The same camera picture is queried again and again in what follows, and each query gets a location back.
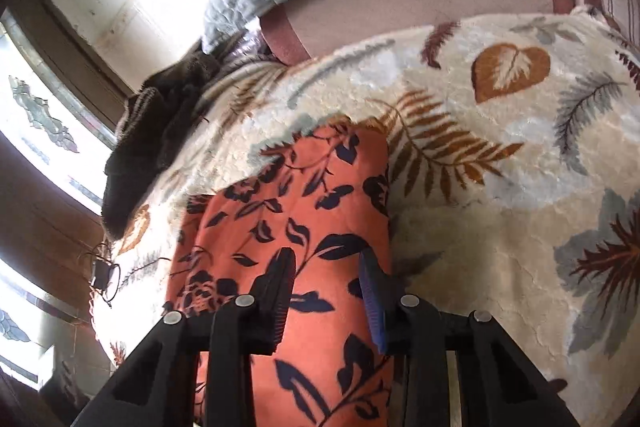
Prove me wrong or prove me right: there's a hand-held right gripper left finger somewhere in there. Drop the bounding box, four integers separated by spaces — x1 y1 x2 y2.
70 247 297 427

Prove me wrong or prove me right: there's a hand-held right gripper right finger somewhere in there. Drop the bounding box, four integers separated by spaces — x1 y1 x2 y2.
358 249 582 427

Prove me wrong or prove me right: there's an orange floral garment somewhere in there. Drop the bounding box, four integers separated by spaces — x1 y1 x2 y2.
162 119 408 427

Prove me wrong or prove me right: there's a leaf print fleece blanket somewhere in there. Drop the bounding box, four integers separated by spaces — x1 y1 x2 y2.
90 6 640 427

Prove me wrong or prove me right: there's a dark brown knit cloth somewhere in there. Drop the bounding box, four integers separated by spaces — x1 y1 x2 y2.
101 49 223 239

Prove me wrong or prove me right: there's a window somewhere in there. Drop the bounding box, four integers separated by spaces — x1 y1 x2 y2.
0 7 123 388

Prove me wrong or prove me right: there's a black charger with cable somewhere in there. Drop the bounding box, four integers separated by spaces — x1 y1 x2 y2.
86 241 125 309

